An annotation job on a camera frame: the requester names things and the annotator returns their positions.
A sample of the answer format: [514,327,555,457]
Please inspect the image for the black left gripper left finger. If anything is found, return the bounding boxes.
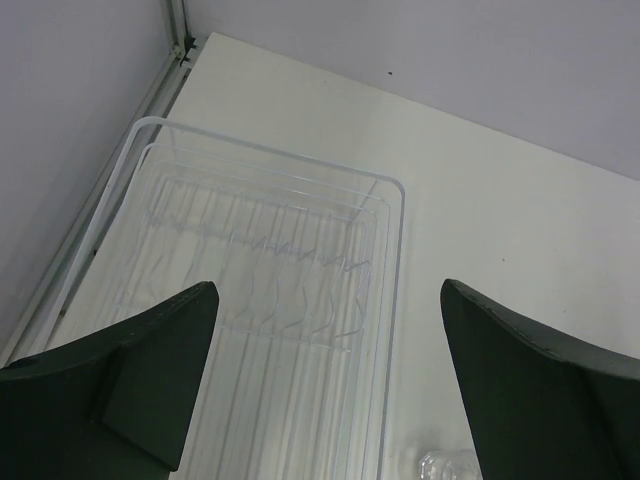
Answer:
[1,281,219,479]

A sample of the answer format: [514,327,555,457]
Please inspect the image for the white wire dish rack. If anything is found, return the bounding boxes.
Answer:
[31,117,405,479]

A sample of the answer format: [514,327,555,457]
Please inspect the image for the clear plastic cup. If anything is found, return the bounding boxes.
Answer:
[412,447,483,480]

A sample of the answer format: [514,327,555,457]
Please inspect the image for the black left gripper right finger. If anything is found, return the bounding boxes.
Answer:
[440,279,639,479]

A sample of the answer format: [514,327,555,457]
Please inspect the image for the aluminium frame rail left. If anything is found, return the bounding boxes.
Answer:
[1,1,188,358]

